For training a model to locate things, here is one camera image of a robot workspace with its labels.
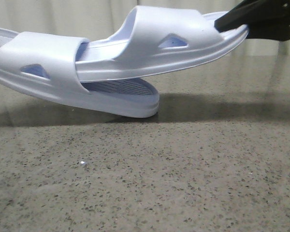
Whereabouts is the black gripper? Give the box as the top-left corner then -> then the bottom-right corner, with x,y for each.
215,0 -> 290,42

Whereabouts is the beige curtain backdrop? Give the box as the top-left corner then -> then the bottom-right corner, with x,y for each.
0,0 -> 290,57

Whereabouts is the light blue slipper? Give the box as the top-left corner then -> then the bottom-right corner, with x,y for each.
0,28 -> 160,118
76,6 -> 248,83

